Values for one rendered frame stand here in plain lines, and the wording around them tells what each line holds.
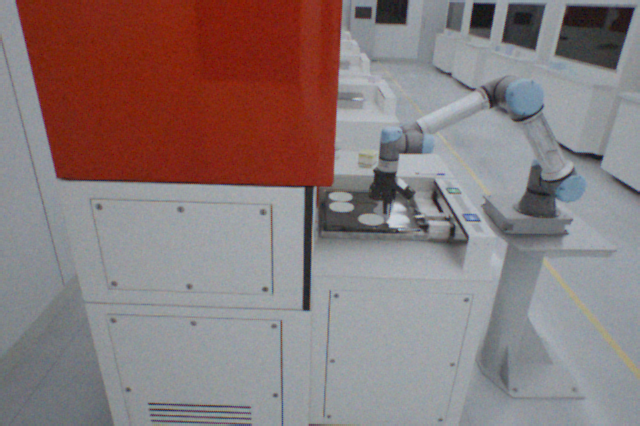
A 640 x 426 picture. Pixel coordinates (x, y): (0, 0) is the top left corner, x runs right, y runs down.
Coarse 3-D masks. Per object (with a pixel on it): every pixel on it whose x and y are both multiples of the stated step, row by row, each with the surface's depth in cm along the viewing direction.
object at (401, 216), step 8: (328, 192) 202; (352, 192) 203; (360, 192) 203; (368, 192) 204; (328, 200) 194; (336, 200) 194; (352, 200) 195; (360, 200) 196; (368, 200) 196; (376, 200) 196; (400, 200) 197; (328, 208) 187; (360, 208) 188; (368, 208) 189; (400, 208) 190; (408, 208) 190; (328, 216) 180; (336, 216) 181; (344, 216) 181; (352, 216) 181; (392, 216) 182; (400, 216) 183; (408, 216) 183; (328, 224) 174; (336, 224) 174; (344, 224) 175; (352, 224) 175; (360, 224) 175; (368, 224) 175; (376, 224) 175; (384, 224) 175; (392, 224) 176; (400, 224) 176; (408, 224) 176
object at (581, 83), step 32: (576, 0) 602; (608, 0) 535; (576, 32) 600; (608, 32) 532; (576, 64) 598; (608, 64) 530; (544, 96) 637; (576, 96) 557; (608, 96) 526; (576, 128) 555; (608, 128) 534
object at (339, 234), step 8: (328, 232) 180; (336, 232) 180; (344, 232) 180; (352, 232) 180; (360, 232) 180; (368, 232) 180; (376, 232) 180; (384, 232) 180; (392, 232) 180; (400, 232) 181; (408, 232) 181; (400, 240) 181; (408, 240) 181; (416, 240) 181; (424, 240) 181; (432, 240) 181; (440, 240) 181
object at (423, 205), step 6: (414, 198) 204; (420, 198) 204; (426, 198) 204; (414, 204) 204; (420, 204) 199; (426, 204) 199; (432, 204) 199; (420, 210) 193; (426, 210) 193; (432, 210) 193; (426, 234) 179; (432, 234) 176; (438, 234) 176; (444, 234) 176
